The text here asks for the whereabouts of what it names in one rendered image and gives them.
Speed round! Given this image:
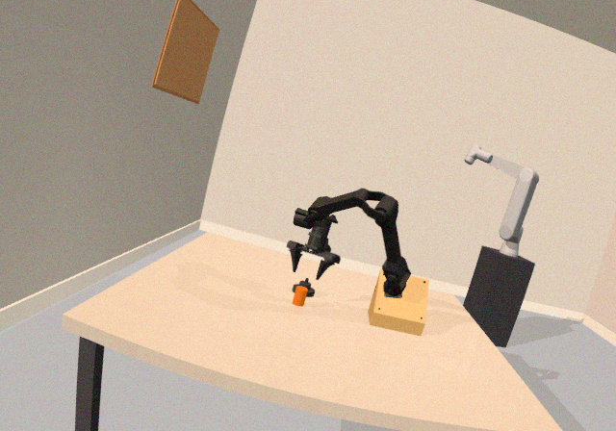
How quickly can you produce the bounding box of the orange knob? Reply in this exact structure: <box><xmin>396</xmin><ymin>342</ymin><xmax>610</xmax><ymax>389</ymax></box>
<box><xmin>292</xmin><ymin>286</ymin><xmax>308</xmax><ymax>307</ymax></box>

